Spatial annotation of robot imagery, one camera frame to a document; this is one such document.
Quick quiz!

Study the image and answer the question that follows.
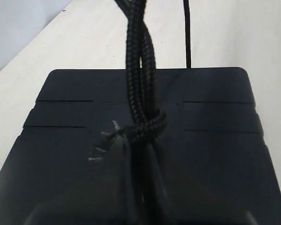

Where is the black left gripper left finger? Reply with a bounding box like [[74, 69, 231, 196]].
[[25, 135, 131, 225]]

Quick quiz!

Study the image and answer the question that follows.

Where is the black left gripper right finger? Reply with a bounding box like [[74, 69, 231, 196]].
[[144, 144, 244, 225]]

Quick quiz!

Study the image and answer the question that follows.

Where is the black plastic carrying case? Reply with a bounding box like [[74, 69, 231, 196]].
[[0, 67, 281, 225]]

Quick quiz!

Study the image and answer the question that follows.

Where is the black cord with frayed knot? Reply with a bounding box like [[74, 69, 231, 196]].
[[88, 0, 192, 225]]

